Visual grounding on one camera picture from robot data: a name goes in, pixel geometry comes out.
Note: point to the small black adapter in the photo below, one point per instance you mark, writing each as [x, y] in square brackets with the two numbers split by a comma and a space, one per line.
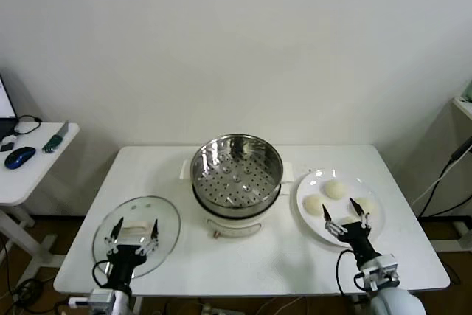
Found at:
[6, 148]

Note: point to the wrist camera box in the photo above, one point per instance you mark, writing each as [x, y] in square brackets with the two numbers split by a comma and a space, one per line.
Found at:
[383, 270]
[101, 298]

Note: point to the white side table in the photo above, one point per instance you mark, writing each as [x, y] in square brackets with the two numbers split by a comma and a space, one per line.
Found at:
[33, 178]

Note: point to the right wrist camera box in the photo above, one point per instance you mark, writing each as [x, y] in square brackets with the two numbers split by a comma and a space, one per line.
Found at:
[383, 270]

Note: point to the steel steamer basket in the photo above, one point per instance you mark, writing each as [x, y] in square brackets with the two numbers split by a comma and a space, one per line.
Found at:
[221, 186]

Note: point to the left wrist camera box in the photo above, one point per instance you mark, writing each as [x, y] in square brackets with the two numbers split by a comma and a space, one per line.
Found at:
[101, 298]

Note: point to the black laptop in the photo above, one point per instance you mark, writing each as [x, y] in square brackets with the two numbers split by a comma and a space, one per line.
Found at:
[4, 125]

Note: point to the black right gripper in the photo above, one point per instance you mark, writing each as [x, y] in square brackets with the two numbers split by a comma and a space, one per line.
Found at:
[357, 239]

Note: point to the white table leg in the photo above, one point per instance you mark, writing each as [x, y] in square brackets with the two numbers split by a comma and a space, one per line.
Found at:
[137, 305]
[357, 302]

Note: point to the white round plate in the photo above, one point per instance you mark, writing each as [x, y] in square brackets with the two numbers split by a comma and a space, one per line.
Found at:
[354, 186]

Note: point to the white steamed baozi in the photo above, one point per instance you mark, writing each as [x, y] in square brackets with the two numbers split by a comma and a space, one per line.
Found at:
[335, 189]
[347, 220]
[312, 205]
[369, 204]

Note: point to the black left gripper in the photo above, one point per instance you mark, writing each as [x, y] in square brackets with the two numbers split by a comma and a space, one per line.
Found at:
[123, 265]

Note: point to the blue computer mouse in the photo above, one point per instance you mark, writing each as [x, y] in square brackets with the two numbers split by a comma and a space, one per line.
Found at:
[20, 156]

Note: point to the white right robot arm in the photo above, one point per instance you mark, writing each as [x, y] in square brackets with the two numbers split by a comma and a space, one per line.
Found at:
[400, 300]

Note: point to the glass pot lid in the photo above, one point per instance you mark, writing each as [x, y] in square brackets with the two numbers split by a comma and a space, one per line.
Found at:
[136, 208]

